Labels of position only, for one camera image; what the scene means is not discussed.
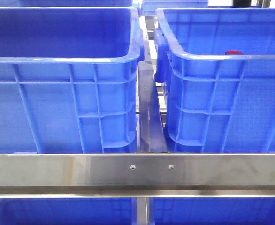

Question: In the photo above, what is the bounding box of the red mushroom push button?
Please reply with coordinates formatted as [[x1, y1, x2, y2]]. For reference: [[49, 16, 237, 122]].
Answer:
[[225, 50, 243, 55]]

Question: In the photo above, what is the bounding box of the large blue crate left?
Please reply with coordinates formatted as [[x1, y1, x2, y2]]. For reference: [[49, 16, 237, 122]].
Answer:
[[0, 7, 144, 154]]

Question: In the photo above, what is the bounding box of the large blue crate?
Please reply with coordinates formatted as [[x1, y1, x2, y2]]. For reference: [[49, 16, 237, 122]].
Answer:
[[154, 7, 275, 153], [0, 7, 144, 154]]

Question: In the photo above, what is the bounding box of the large blue crate right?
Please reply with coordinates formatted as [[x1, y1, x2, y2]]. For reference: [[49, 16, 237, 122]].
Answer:
[[154, 7, 275, 153]]

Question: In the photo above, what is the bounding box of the lower blue crate right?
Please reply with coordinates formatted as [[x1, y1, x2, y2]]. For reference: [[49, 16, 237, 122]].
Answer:
[[151, 197, 275, 225]]

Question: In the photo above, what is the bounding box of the rear blue crate right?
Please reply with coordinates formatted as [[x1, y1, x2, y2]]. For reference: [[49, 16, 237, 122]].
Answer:
[[141, 0, 208, 15]]

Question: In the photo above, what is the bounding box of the lower blue crate left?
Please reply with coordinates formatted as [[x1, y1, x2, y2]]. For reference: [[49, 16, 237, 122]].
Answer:
[[0, 198, 137, 225]]

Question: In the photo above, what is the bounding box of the rear blue crate left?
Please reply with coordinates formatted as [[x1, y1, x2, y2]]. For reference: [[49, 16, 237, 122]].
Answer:
[[0, 0, 140, 8]]

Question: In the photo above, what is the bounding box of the steel centre divider rail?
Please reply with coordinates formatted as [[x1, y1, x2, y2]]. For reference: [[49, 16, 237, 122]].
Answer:
[[137, 39, 168, 154]]

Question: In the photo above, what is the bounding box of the stainless steel front rail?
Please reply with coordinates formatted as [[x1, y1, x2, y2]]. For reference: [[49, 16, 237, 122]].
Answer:
[[0, 153, 275, 198]]

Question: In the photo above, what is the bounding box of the steel vertical post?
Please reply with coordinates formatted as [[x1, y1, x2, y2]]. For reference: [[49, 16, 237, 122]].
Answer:
[[136, 197, 150, 225]]

